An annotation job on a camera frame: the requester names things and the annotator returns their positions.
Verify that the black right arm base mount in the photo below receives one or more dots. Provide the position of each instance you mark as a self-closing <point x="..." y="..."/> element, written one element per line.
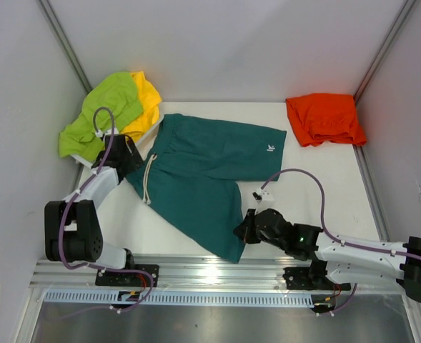
<point x="311" y="278"/>

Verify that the aluminium frame post left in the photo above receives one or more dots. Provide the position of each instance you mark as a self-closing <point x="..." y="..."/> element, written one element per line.
<point x="64" y="42"/>

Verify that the yellow shorts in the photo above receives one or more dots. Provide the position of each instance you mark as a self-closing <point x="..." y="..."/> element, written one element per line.
<point x="150" y="99"/>

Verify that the lime green shorts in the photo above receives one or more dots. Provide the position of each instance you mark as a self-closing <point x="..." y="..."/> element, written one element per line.
<point x="114" y="102"/>

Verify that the white perforated plastic basket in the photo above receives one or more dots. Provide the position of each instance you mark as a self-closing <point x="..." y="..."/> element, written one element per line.
<point x="141" y="142"/>

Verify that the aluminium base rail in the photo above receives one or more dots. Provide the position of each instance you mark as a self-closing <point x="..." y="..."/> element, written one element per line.
<point x="186" y="274"/>

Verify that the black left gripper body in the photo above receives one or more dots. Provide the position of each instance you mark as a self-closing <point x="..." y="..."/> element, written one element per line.
<point x="131" y="157"/>

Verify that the aluminium frame post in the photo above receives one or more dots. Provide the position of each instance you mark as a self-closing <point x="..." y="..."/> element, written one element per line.
<point x="64" y="42"/>
<point x="382" y="52"/>

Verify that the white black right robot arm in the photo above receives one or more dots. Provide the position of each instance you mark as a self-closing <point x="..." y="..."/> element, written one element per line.
<point x="335" y="262"/>

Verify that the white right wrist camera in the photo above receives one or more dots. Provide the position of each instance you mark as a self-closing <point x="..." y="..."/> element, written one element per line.
<point x="264" y="200"/>

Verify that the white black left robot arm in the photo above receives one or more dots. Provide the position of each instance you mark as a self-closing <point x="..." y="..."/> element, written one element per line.
<point x="72" y="230"/>

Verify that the white slotted cable duct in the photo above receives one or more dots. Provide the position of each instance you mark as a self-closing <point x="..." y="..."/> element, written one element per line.
<point x="295" y="300"/>

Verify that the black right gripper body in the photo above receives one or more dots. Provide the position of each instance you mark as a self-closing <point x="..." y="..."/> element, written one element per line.
<point x="260" y="236"/>

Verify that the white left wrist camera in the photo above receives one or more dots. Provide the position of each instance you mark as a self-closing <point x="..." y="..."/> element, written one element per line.
<point x="102" y="134"/>

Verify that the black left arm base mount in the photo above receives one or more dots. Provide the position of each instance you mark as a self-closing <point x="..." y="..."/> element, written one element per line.
<point x="123" y="279"/>

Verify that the orange shorts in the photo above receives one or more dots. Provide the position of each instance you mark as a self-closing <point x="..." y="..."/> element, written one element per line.
<point x="320" y="117"/>

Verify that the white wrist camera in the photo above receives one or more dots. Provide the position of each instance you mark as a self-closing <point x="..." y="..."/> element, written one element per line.
<point x="102" y="134"/>
<point x="264" y="200"/>

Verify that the teal shorts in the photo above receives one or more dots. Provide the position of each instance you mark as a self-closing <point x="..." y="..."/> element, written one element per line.
<point x="191" y="175"/>

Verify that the aluminium frame post right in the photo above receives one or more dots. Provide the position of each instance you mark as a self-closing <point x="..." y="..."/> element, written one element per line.
<point x="382" y="52"/>

